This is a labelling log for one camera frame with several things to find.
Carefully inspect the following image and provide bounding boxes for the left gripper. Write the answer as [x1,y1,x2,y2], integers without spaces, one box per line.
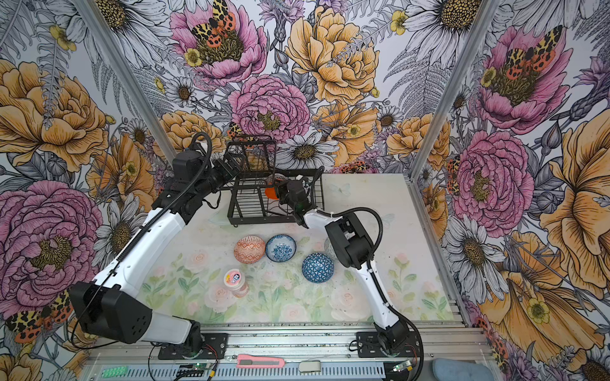
[195,151,246,197]

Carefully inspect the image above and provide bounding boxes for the orange plastic bowl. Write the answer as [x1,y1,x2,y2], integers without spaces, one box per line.
[265,186,279,201]

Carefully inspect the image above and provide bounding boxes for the black wire dish rack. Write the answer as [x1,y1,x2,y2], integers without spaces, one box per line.
[225,133,325,227]

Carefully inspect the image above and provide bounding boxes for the blue floral ceramic bowl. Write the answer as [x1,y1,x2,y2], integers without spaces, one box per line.
[265,234,296,263]

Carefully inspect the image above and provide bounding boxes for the orange patterned ceramic bowl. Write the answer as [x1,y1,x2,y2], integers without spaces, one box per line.
[234,235,265,264]

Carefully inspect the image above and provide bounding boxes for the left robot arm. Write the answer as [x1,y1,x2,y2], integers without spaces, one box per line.
[69,149,246,356]

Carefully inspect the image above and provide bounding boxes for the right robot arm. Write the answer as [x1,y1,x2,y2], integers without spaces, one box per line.
[274,176,416,357]

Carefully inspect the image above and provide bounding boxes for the green patterned ceramic bowl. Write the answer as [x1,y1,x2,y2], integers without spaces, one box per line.
[324,238,335,258]

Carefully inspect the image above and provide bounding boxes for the dark blue patterned bowl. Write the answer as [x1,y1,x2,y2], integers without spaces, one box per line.
[302,252,335,284]

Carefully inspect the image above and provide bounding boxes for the pink lidded small jar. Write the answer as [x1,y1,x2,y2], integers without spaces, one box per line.
[223,269,249,298]

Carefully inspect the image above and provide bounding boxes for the pink utility knife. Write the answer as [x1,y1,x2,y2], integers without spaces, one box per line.
[236,354,285,369]

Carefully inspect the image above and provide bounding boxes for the green led circuit board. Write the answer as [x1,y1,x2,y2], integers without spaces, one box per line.
[101,366,129,379]

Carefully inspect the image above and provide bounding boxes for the blue cloth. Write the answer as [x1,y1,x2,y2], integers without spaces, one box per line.
[431,358,495,381]

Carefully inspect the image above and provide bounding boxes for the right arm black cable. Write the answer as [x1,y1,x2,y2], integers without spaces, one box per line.
[304,166,424,381]

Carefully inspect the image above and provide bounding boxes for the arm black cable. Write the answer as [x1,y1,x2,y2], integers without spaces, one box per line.
[70,132,214,351]
[304,166,424,381]

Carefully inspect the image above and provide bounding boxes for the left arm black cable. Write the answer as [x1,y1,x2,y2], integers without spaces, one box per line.
[70,132,214,351]

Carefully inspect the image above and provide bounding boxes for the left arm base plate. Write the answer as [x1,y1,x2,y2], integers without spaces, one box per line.
[157,333,229,360]

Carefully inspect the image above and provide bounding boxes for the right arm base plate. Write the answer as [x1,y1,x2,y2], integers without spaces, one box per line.
[349,331,423,359]

